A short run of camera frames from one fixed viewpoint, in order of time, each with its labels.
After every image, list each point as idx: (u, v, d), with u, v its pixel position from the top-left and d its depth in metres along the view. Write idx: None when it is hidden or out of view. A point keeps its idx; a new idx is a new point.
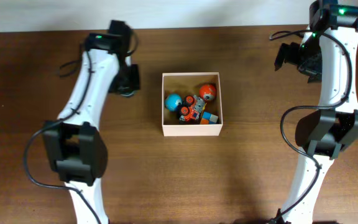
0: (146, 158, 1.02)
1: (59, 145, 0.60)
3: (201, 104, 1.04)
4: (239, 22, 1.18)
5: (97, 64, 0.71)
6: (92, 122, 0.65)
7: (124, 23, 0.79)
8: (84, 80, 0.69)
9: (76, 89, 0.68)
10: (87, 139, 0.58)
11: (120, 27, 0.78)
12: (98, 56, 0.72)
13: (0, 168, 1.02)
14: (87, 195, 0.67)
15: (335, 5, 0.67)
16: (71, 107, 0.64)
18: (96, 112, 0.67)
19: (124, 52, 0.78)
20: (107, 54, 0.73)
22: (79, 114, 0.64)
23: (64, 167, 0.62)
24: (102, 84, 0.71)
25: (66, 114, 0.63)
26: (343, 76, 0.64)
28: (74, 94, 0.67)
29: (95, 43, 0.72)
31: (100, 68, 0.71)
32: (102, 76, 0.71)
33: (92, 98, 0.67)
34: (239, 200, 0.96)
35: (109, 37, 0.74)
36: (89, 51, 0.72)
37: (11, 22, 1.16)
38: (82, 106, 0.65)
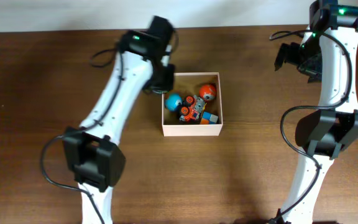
0: (146, 158, 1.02)
1: (78, 150, 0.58)
3: (201, 104, 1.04)
4: (239, 22, 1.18)
5: (128, 70, 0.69)
6: (112, 135, 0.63)
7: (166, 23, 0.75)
8: (114, 87, 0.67)
9: (103, 96, 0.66)
10: (107, 155, 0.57)
11: (161, 28, 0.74)
12: (132, 60, 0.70)
13: (0, 168, 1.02)
14: (97, 200, 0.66)
15: (335, 5, 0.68)
16: (94, 117, 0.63)
18: (119, 124, 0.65)
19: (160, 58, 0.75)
20: (142, 60, 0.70)
22: (101, 125, 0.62)
23: (81, 170, 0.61)
24: (130, 93, 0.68)
25: (88, 124, 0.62)
26: (343, 76, 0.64)
28: (100, 102, 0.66)
29: (130, 45, 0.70)
31: (131, 75, 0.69)
32: (132, 84, 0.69)
33: (117, 109, 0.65)
34: (240, 200, 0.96)
35: (146, 40, 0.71)
36: (123, 54, 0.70)
37: (11, 22, 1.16)
38: (107, 117, 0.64)
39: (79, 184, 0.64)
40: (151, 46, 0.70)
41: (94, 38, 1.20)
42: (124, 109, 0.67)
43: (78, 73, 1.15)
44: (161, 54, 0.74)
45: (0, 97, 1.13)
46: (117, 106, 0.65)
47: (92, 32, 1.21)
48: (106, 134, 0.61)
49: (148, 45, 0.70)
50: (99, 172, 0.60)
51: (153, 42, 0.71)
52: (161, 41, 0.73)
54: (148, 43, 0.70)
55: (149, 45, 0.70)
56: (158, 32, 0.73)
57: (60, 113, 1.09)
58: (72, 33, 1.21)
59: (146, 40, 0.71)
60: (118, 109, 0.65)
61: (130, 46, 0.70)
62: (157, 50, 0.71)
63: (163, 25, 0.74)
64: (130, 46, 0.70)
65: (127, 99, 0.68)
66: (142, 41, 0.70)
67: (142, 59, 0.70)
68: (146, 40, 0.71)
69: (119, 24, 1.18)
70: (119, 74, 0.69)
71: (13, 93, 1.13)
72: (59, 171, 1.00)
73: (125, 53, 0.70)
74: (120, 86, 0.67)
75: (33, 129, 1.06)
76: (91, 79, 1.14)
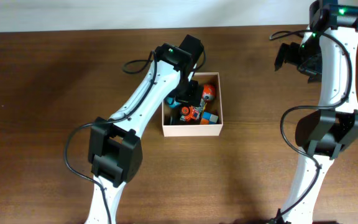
0: (146, 158, 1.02)
1: (102, 141, 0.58)
3: (202, 104, 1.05)
4: (238, 22, 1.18)
5: (160, 76, 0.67)
6: (138, 131, 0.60)
7: (198, 42, 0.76)
8: (145, 88, 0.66)
9: (135, 94, 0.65)
10: (130, 147, 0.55)
11: (192, 45, 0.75)
12: (163, 69, 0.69)
13: (1, 169, 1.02)
14: (109, 195, 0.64)
15: (335, 5, 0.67)
16: (124, 112, 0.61)
18: (143, 126, 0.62)
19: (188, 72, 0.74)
20: (173, 69, 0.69)
22: (129, 120, 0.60)
23: (100, 162, 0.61)
24: (159, 98, 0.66)
25: (117, 116, 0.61)
26: (344, 76, 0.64)
28: (131, 99, 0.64)
29: (163, 55, 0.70)
31: (162, 81, 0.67)
32: (163, 89, 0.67)
33: (146, 110, 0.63)
34: (240, 200, 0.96)
35: (180, 52, 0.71)
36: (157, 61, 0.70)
37: (12, 22, 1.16)
38: (134, 114, 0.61)
39: (94, 176, 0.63)
40: (183, 60, 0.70)
41: (94, 38, 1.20)
42: (151, 112, 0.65)
43: (79, 74, 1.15)
44: (189, 70, 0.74)
45: (1, 97, 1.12)
46: (146, 106, 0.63)
47: (92, 32, 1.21)
48: (132, 128, 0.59)
49: (180, 58, 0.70)
50: (119, 165, 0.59)
51: (185, 55, 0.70)
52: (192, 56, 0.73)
54: (180, 56, 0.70)
55: (182, 58, 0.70)
56: (190, 48, 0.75)
57: (61, 114, 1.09)
58: (72, 33, 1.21)
59: (179, 53, 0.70)
60: (146, 111, 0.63)
61: (165, 57, 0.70)
62: (188, 64, 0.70)
63: (196, 42, 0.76)
64: (165, 57, 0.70)
65: (155, 102, 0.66)
66: (175, 53, 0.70)
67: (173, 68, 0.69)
68: (179, 53, 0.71)
69: (119, 24, 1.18)
70: (151, 78, 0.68)
71: (14, 93, 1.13)
72: (59, 171, 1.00)
73: (158, 61, 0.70)
74: (152, 89, 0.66)
75: (34, 129, 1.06)
76: (91, 79, 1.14)
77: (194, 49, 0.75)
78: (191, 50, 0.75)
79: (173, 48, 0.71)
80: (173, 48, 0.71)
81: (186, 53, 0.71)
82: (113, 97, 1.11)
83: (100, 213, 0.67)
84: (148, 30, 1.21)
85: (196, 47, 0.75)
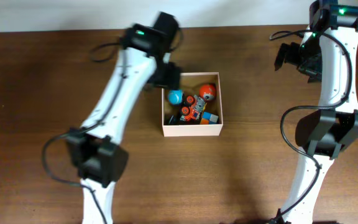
0: (146, 158, 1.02)
1: (80, 149, 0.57)
3: (202, 104, 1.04)
4: (238, 22, 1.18)
5: (130, 68, 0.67)
6: (115, 132, 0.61)
7: (171, 18, 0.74)
8: (116, 85, 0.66)
9: (106, 94, 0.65)
10: (108, 154, 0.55)
11: (165, 22, 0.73)
12: (133, 57, 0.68)
13: (2, 169, 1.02)
14: (100, 195, 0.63)
15: (335, 5, 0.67)
16: (96, 117, 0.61)
18: (120, 124, 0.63)
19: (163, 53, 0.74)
20: (144, 56, 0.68)
22: (103, 125, 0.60)
23: (84, 167, 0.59)
24: (133, 92, 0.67)
25: (90, 123, 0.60)
26: (344, 76, 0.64)
28: (103, 99, 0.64)
29: (133, 39, 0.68)
31: (133, 72, 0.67)
32: (136, 83, 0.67)
33: (121, 108, 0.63)
34: (240, 200, 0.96)
35: (151, 33, 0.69)
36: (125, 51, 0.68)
37: (12, 22, 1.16)
38: (108, 117, 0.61)
39: (81, 180, 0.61)
40: (155, 42, 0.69)
41: (94, 38, 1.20)
42: (128, 106, 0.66)
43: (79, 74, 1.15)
44: (164, 50, 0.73)
45: (1, 97, 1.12)
46: (119, 104, 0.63)
47: (92, 32, 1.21)
48: (108, 134, 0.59)
49: (152, 40, 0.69)
50: (101, 167, 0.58)
51: (158, 35, 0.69)
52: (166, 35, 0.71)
54: (152, 38, 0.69)
55: (154, 40, 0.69)
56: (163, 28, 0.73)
57: (61, 114, 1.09)
58: (73, 33, 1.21)
59: (150, 35, 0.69)
60: (121, 107, 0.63)
61: (134, 41, 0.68)
62: (161, 45, 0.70)
63: (168, 21, 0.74)
64: (134, 42, 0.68)
65: (130, 97, 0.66)
66: (146, 36, 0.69)
67: (144, 55, 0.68)
68: (150, 34, 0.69)
69: (119, 24, 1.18)
70: (120, 71, 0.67)
71: (14, 94, 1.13)
72: (59, 170, 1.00)
73: (127, 48, 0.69)
74: (124, 83, 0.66)
75: (34, 129, 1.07)
76: (91, 79, 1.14)
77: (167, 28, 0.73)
78: (165, 29, 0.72)
79: (142, 32, 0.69)
80: (143, 30, 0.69)
81: (158, 33, 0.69)
82: None
83: (95, 213, 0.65)
84: None
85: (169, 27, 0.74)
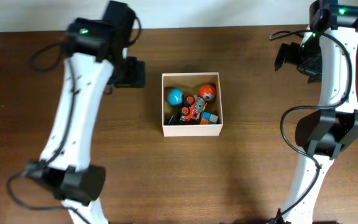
0: (146, 158, 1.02)
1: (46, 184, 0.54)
3: (202, 104, 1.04)
4: (238, 22, 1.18)
5: (81, 80, 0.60)
6: (79, 158, 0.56)
7: (122, 9, 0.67)
8: (68, 104, 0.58)
9: (59, 116, 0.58)
10: (75, 184, 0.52)
11: (116, 14, 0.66)
12: (83, 61, 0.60)
13: (2, 170, 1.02)
14: (84, 211, 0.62)
15: (335, 5, 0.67)
16: (54, 147, 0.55)
18: (83, 144, 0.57)
19: (119, 48, 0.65)
20: (94, 61, 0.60)
22: (63, 154, 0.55)
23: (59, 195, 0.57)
24: (92, 105, 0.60)
25: (49, 155, 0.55)
26: (343, 76, 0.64)
28: (57, 125, 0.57)
29: (78, 38, 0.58)
31: (86, 83, 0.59)
32: (92, 94, 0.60)
33: (79, 128, 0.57)
34: (240, 200, 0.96)
35: (98, 29, 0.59)
36: (71, 61, 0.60)
37: (10, 22, 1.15)
38: (67, 144, 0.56)
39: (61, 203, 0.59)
40: (108, 36, 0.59)
41: None
42: (87, 122, 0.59)
43: None
44: (119, 45, 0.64)
45: (0, 97, 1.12)
46: (76, 124, 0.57)
47: None
48: (69, 164, 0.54)
49: (102, 32, 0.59)
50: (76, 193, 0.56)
51: (107, 30, 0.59)
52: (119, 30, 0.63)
54: (102, 30, 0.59)
55: (104, 33, 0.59)
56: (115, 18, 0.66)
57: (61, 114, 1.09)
58: None
59: (97, 28, 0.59)
60: (79, 129, 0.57)
61: (79, 41, 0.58)
62: (113, 42, 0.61)
63: (119, 9, 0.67)
64: (79, 42, 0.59)
65: (87, 112, 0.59)
66: (92, 30, 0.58)
67: (94, 59, 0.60)
68: (97, 27, 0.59)
69: None
70: (71, 86, 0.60)
71: (13, 94, 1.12)
72: None
73: (73, 56, 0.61)
74: (77, 99, 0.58)
75: (33, 128, 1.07)
76: None
77: (119, 17, 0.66)
78: (116, 17, 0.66)
79: (86, 27, 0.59)
80: (87, 25, 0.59)
81: (109, 28, 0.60)
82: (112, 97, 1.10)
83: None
84: (148, 30, 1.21)
85: (120, 15, 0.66)
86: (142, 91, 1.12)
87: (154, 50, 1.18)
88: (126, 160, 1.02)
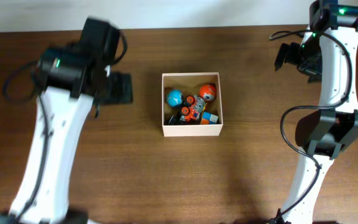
0: (146, 158, 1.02)
1: None
3: (202, 104, 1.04)
4: (239, 22, 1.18)
5: (54, 122, 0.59)
6: (53, 210, 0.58)
7: (101, 32, 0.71)
8: (40, 149, 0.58)
9: (30, 163, 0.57)
10: None
11: (94, 38, 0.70)
12: (57, 95, 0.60)
13: (1, 170, 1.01)
14: None
15: (335, 5, 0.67)
16: (25, 198, 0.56)
18: (57, 197, 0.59)
19: (99, 75, 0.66)
20: (69, 101, 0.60)
22: (35, 205, 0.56)
23: None
24: (64, 151, 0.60)
25: (20, 206, 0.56)
26: (344, 76, 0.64)
28: (27, 173, 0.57)
29: (50, 70, 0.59)
31: (59, 127, 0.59)
32: (65, 139, 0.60)
33: (51, 178, 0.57)
34: (240, 200, 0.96)
35: (72, 61, 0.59)
36: (44, 98, 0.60)
37: (10, 22, 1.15)
38: (40, 195, 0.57)
39: None
40: (85, 65, 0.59)
41: None
42: (61, 170, 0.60)
43: None
44: (97, 72, 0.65)
45: (0, 97, 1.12)
46: (48, 173, 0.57)
47: None
48: (42, 218, 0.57)
49: (77, 63, 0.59)
50: None
51: (84, 60, 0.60)
52: (96, 58, 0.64)
54: (78, 60, 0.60)
55: (78, 65, 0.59)
56: (96, 39, 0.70)
57: None
58: (72, 34, 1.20)
59: (72, 58, 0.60)
60: (52, 178, 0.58)
61: (53, 73, 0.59)
62: (91, 71, 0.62)
63: (99, 30, 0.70)
64: (53, 75, 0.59)
65: (60, 160, 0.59)
66: (66, 62, 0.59)
67: (69, 97, 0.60)
68: (73, 58, 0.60)
69: (119, 24, 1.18)
70: (43, 127, 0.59)
71: None
72: None
73: (45, 91, 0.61)
74: (49, 144, 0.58)
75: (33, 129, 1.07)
76: None
77: (99, 38, 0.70)
78: (97, 39, 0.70)
79: (59, 57, 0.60)
80: (61, 55, 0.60)
81: (86, 59, 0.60)
82: None
83: None
84: (147, 30, 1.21)
85: (100, 37, 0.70)
86: (142, 91, 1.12)
87: (154, 50, 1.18)
88: (126, 160, 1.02)
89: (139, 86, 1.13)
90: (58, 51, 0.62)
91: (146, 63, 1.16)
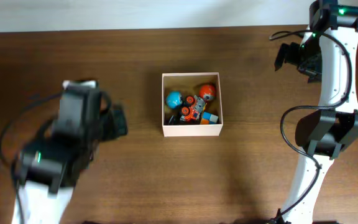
0: (146, 159, 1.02)
1: None
3: (202, 104, 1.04)
4: (239, 22, 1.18)
5: (32, 215, 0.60)
6: None
7: (75, 109, 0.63)
8: None
9: None
10: None
11: (72, 114, 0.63)
12: (38, 195, 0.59)
13: (1, 170, 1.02)
14: None
15: (335, 5, 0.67)
16: None
18: None
19: (75, 157, 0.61)
20: (47, 196, 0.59)
22: None
23: None
24: None
25: None
26: (344, 76, 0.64)
28: None
29: (32, 164, 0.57)
31: (38, 219, 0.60)
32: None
33: None
34: (240, 200, 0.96)
35: (50, 160, 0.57)
36: (22, 191, 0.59)
37: (10, 22, 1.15)
38: None
39: None
40: (64, 162, 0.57)
41: (94, 37, 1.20)
42: None
43: (80, 74, 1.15)
44: (77, 155, 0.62)
45: (0, 97, 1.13)
46: None
47: (92, 32, 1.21)
48: None
49: (60, 156, 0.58)
50: None
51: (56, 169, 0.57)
52: (67, 155, 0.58)
54: (58, 155, 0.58)
55: (62, 157, 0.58)
56: (74, 114, 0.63)
57: None
58: (72, 33, 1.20)
59: (55, 151, 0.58)
60: None
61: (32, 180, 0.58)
62: (71, 164, 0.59)
63: (76, 106, 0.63)
64: (31, 180, 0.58)
65: None
66: (49, 157, 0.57)
67: (48, 192, 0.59)
68: (56, 151, 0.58)
69: (119, 24, 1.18)
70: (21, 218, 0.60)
71: (15, 94, 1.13)
72: None
73: (22, 187, 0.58)
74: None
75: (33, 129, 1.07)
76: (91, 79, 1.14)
77: (78, 111, 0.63)
78: (76, 119, 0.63)
79: (42, 150, 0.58)
80: (45, 147, 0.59)
81: (60, 163, 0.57)
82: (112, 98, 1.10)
83: None
84: (148, 30, 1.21)
85: (78, 111, 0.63)
86: (142, 91, 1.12)
87: (154, 50, 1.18)
88: (126, 160, 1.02)
89: (139, 86, 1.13)
90: (42, 142, 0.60)
91: (146, 64, 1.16)
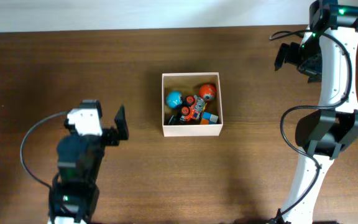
0: (146, 158, 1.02)
1: None
3: (202, 104, 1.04)
4: (238, 22, 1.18)
5: None
6: None
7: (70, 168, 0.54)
8: None
9: None
10: None
11: (71, 173, 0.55)
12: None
13: (1, 170, 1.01)
14: None
15: (335, 5, 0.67)
16: None
18: None
19: (95, 193, 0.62)
20: None
22: None
23: None
24: None
25: None
26: (344, 76, 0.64)
28: None
29: None
31: None
32: None
33: None
34: (240, 200, 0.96)
35: (74, 199, 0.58)
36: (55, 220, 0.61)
37: (10, 22, 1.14)
38: None
39: None
40: (84, 204, 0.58)
41: (94, 38, 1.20)
42: None
43: (80, 74, 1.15)
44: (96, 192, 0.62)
45: (0, 97, 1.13)
46: None
47: (93, 32, 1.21)
48: None
49: (79, 199, 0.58)
50: None
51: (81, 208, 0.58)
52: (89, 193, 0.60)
54: (78, 198, 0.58)
55: (81, 200, 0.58)
56: (72, 173, 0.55)
57: (61, 114, 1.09)
58: (72, 34, 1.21)
59: (74, 196, 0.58)
60: None
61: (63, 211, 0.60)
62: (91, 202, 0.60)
63: (73, 168, 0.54)
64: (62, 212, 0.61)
65: None
66: (71, 198, 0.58)
67: None
68: (74, 194, 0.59)
69: (119, 23, 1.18)
70: None
71: (15, 94, 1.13)
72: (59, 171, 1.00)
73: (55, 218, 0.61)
74: None
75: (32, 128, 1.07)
76: (91, 79, 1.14)
77: (73, 171, 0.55)
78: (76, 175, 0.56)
79: (66, 195, 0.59)
80: (66, 193, 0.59)
81: (82, 204, 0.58)
82: (113, 98, 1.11)
83: None
84: (148, 30, 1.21)
85: (74, 168, 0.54)
86: (142, 91, 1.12)
87: (154, 50, 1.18)
88: (126, 159, 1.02)
89: (140, 86, 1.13)
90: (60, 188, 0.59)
91: (146, 64, 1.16)
